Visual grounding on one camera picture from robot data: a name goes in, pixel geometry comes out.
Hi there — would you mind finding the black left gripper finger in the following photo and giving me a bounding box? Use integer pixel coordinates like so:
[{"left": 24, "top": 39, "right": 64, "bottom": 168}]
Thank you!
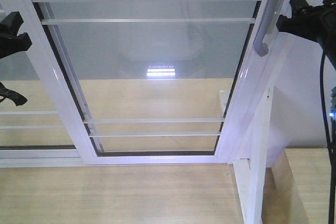
[
  {"left": 1, "top": 12, "right": 24, "bottom": 37},
  {"left": 1, "top": 33, "right": 32, "bottom": 59}
]

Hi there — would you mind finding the white framed sliding glass door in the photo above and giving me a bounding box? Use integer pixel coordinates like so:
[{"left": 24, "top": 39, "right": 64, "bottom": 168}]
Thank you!
[{"left": 5, "top": 0, "right": 289, "bottom": 166}]

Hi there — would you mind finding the white triangular support bracket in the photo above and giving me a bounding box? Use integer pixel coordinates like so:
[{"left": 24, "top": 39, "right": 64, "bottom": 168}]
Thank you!
[{"left": 231, "top": 86, "right": 274, "bottom": 223}]

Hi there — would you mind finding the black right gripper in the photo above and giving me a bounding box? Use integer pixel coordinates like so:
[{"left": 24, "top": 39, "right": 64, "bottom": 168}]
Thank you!
[{"left": 276, "top": 0, "right": 335, "bottom": 68}]

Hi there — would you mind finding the light wooden platform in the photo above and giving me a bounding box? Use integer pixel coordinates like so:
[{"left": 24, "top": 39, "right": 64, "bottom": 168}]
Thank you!
[{"left": 1, "top": 78, "right": 243, "bottom": 223}]

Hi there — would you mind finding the grey metal door handle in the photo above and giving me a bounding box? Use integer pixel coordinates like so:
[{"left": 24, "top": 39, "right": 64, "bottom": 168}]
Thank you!
[{"left": 254, "top": 0, "right": 279, "bottom": 57}]

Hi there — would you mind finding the green circuit board strip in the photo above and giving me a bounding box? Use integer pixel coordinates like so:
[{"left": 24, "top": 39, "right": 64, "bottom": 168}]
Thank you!
[{"left": 329, "top": 87, "right": 336, "bottom": 122}]

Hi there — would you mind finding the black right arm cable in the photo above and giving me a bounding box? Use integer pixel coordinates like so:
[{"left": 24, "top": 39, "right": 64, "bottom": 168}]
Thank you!
[{"left": 319, "top": 50, "right": 336, "bottom": 224}]

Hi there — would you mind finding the white fixed glass door panel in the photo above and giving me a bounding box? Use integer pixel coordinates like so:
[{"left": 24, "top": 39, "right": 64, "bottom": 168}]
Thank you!
[{"left": 1, "top": 0, "right": 90, "bottom": 162}]

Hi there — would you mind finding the light wooden block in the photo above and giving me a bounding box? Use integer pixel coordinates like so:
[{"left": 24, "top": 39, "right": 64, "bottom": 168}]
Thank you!
[{"left": 262, "top": 148, "right": 330, "bottom": 223}]

